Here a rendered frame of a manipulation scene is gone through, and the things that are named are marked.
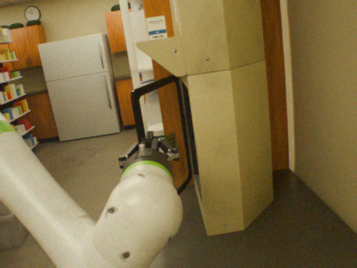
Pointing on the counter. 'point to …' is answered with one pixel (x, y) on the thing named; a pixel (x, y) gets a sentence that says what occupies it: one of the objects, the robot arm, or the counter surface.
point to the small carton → (156, 27)
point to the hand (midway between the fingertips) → (150, 140)
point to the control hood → (166, 53)
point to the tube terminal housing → (227, 108)
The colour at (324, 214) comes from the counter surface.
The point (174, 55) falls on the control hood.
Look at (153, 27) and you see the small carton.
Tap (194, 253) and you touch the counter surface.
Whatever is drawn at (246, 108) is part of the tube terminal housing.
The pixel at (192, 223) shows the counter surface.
